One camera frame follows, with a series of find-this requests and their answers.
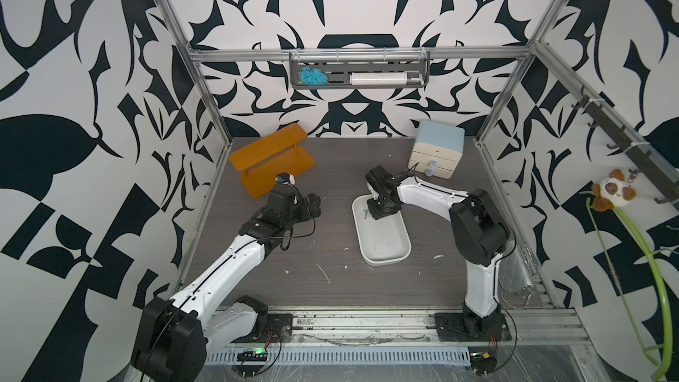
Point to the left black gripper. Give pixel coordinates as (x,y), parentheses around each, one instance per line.
(302,212)

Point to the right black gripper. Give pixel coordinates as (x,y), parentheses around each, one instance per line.
(376,208)

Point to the white plastic storage tray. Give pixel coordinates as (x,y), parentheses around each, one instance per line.
(383,241)

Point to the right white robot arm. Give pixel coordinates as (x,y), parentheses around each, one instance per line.
(480,236)

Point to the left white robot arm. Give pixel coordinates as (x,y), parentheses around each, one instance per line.
(177,335)

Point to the blue cream drawer box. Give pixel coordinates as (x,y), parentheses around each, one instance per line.
(438,149)

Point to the orange two-tier shelf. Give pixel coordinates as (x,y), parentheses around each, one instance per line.
(261,162)

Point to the white roll in rack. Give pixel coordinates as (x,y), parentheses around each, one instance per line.
(385,79)

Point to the teal scrubber ball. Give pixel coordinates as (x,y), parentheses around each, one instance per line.
(312,77)

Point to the silver quilted pouch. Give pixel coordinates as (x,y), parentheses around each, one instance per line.
(515,273)

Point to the left controller board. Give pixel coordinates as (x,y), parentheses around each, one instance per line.
(252,355)

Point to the controller board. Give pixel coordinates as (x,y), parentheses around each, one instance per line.
(483,363)
(252,355)

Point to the right controller board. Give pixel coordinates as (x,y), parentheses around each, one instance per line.
(483,363)

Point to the plush panda toy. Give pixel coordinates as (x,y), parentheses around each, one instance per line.
(613,192)

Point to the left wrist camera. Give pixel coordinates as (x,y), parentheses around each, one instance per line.
(285,178)

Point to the grey wall rack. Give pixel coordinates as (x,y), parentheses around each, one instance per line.
(338,65)

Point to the black hook rail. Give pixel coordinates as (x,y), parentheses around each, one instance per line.
(626,140)

